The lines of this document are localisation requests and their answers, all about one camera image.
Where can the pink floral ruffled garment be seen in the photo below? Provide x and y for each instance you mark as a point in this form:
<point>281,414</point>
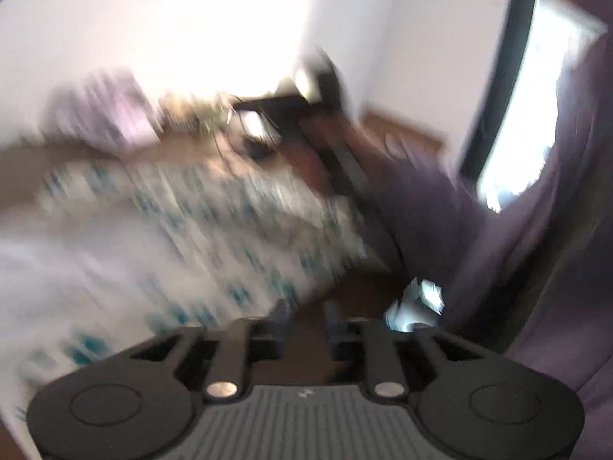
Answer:
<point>119,115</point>

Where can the dark-framed window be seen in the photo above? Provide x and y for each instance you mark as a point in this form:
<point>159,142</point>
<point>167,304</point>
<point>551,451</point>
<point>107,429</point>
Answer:
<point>527,105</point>

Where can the purple curtain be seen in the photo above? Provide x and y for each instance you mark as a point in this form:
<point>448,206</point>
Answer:
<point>550,273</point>

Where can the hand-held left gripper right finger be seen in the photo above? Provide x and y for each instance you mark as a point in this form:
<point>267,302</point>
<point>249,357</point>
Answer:
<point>333,330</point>

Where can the white teal-flowered garment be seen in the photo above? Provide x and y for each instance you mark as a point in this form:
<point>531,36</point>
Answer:
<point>191,230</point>

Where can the person's right forearm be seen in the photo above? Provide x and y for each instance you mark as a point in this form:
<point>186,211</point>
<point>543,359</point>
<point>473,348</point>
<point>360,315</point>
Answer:
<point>426,220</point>

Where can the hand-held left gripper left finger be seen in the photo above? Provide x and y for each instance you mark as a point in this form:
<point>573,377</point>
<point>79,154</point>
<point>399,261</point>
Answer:
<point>283,326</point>

